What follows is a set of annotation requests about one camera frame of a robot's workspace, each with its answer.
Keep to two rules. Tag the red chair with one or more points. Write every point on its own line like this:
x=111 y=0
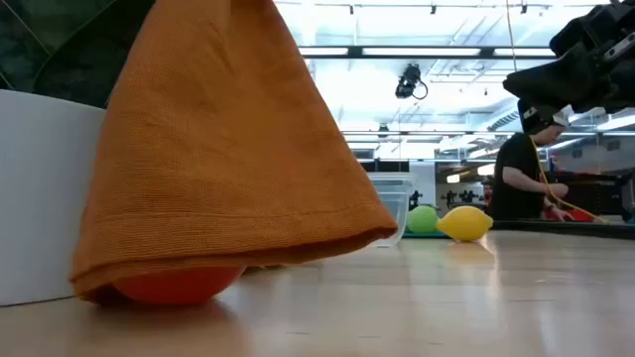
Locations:
x=575 y=215

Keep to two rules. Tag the clear plastic tupperware container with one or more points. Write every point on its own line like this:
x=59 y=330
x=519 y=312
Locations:
x=394 y=198

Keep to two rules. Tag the orange toy fruit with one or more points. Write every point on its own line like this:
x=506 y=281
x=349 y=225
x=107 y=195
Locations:
x=178 y=290

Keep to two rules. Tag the teal patterned cloth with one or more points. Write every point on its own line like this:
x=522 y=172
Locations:
x=74 y=49

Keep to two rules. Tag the black ceiling camera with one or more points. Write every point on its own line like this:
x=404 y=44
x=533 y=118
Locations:
x=409 y=82

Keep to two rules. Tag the person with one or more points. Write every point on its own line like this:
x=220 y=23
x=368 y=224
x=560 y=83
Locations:
x=516 y=183

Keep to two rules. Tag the black table frame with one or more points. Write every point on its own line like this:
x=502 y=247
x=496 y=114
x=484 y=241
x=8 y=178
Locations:
x=560 y=229

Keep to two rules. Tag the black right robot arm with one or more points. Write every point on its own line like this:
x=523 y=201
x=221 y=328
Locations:
x=585 y=27

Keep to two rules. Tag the orange cloth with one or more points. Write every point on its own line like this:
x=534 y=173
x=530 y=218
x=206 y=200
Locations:
x=223 y=163

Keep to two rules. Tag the yellow toy lemon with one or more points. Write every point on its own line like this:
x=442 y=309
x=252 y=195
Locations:
x=464 y=224

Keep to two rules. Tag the green toy lime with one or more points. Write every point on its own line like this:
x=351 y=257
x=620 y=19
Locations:
x=422 y=219

